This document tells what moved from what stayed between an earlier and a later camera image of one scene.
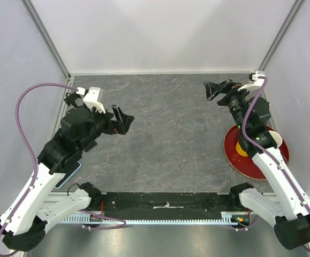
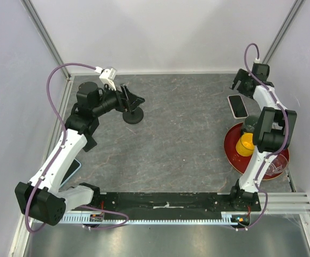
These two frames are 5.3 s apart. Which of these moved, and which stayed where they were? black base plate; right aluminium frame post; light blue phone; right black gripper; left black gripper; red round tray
Moved: right black gripper; left black gripper
Stayed: light blue phone; black base plate; right aluminium frame post; red round tray
